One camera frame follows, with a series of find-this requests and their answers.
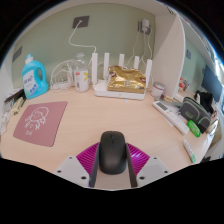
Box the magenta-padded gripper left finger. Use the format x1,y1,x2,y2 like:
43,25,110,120
53,142,101,189

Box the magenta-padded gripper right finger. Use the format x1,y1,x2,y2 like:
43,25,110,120
125,142,172,189

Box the black computer mouse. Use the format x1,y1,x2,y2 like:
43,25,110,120
98,130,128,175

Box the pink mouse pad with drawing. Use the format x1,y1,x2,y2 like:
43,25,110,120
12,100,69,148

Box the white tube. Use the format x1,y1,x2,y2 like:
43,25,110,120
181,138,197,164

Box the white remote control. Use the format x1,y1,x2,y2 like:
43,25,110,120
152,100,190,136

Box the green packet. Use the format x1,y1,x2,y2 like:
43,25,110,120
186,119,202,138

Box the grey pencil case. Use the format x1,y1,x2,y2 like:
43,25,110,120
178,96,212,134

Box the white router with antennas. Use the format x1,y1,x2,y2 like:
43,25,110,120
90,52,154,101

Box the small round tin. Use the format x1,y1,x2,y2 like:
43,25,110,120
150,81,166,99

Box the white power strip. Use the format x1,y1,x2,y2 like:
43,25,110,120
49,81,74,92

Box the gold foil bag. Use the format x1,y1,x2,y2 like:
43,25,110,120
106,65,147,94

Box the clear plastic bottle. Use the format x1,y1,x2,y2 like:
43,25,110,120
73,52,90,93

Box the pale yellow small box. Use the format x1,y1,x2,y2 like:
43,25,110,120
11,96,26,116

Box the black bag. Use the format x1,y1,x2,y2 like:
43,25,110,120
194,89,214,114

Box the blue detergent bottle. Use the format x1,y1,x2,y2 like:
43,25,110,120
21,53,50,100

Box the white partition panel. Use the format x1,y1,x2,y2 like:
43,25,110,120
151,13,187,98

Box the dark monitor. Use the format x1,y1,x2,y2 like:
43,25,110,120
200,64,224,104

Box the coiled white cables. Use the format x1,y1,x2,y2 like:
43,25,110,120
49,59,77,88

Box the white charger cables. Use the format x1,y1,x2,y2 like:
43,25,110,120
131,31,154,69

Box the white cable from wall socket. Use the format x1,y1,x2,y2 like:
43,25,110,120
68,19,98,65

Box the grey blank wall plate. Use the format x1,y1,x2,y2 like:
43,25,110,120
12,45,23,64

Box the white wall charger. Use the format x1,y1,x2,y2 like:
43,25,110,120
138,18,153,35

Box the grey wall socket plate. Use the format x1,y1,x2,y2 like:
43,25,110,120
72,15,90,30

